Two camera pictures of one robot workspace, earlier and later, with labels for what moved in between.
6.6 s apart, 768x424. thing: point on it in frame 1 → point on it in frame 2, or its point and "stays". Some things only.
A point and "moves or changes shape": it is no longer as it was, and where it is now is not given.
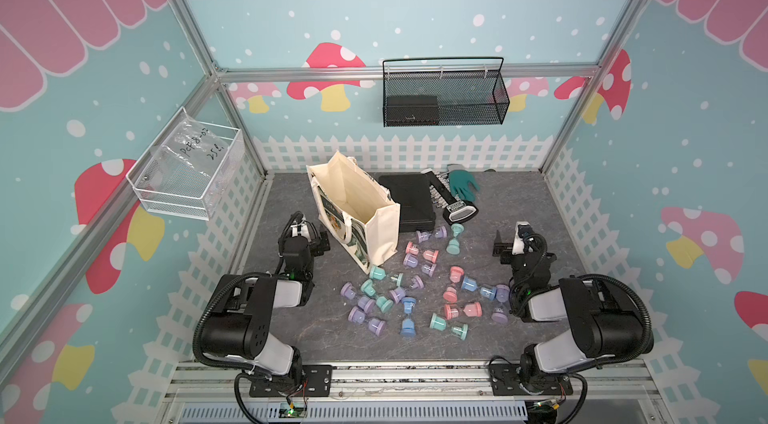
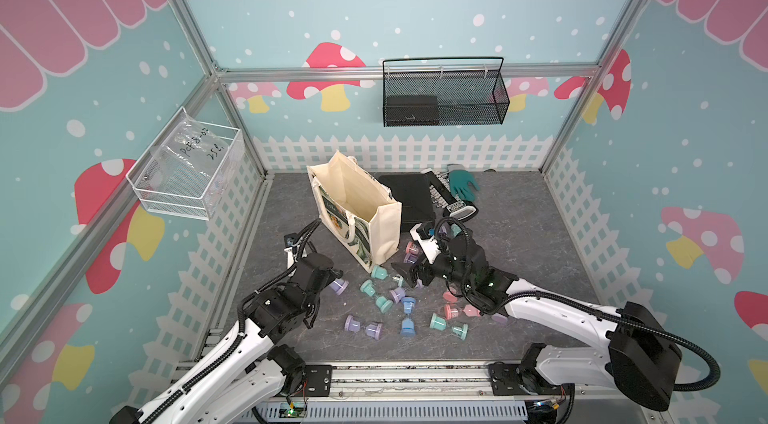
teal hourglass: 367,287 stays
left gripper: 316,243 → 331,278
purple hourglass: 348,290 moves or changes shape
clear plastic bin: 187,167 stays
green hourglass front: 441,325 stays
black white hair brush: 456,210 stays
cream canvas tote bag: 357,213 stays
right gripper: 509,253 → 423,264
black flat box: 413,192 stays
